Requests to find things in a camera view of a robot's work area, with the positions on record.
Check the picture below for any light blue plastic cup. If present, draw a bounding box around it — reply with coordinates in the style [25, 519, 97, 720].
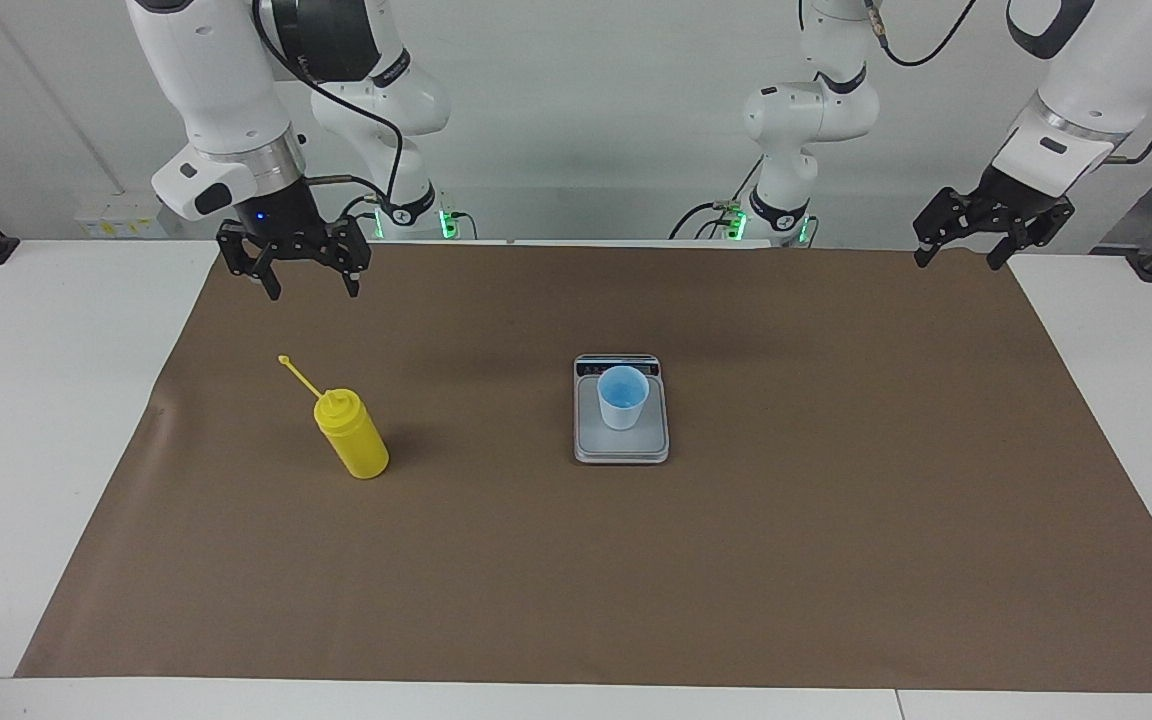
[597, 365, 651, 432]

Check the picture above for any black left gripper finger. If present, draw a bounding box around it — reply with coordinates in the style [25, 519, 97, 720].
[988, 198, 1077, 271]
[913, 187, 989, 269]

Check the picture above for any black base cable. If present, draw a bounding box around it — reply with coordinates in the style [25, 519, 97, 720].
[669, 158, 767, 241]

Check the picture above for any silver digital kitchen scale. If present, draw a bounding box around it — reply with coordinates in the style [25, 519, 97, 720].
[573, 353, 671, 466]

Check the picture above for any yellow squeeze bottle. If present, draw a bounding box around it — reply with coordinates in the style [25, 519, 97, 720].
[277, 354, 390, 480]

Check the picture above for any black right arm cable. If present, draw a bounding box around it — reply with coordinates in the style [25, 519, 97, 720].
[254, 0, 405, 226]

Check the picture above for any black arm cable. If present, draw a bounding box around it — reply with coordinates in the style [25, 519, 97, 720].
[254, 0, 405, 226]
[861, 0, 1152, 166]

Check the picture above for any white wall socket box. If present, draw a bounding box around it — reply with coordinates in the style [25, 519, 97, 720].
[74, 195, 169, 239]

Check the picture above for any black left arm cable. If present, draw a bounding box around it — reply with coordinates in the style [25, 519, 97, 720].
[861, 0, 1152, 166]

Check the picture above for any brown paper mat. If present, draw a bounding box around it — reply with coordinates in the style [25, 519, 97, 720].
[14, 240, 1152, 693]

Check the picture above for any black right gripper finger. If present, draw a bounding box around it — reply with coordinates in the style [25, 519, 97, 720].
[321, 216, 372, 298]
[218, 222, 283, 301]

